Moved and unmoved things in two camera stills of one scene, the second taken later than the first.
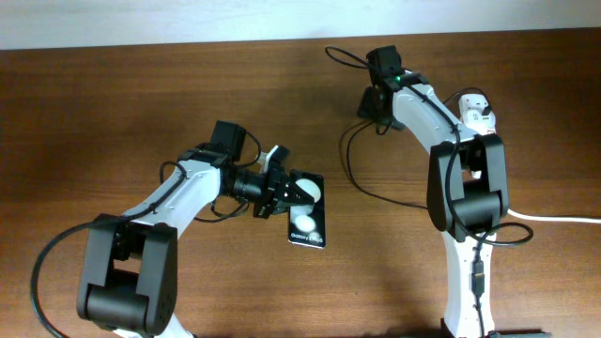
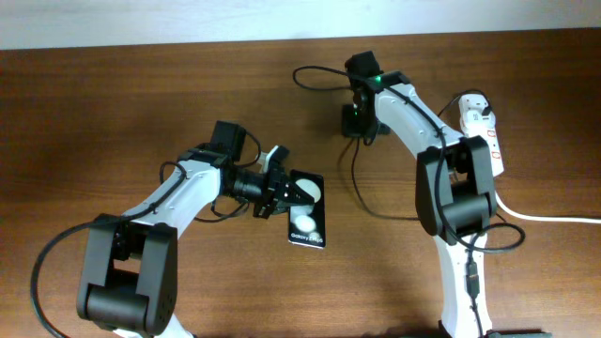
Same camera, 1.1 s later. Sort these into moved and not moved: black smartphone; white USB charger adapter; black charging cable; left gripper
Moved: black charging cable
Not moved: left gripper; white USB charger adapter; black smartphone
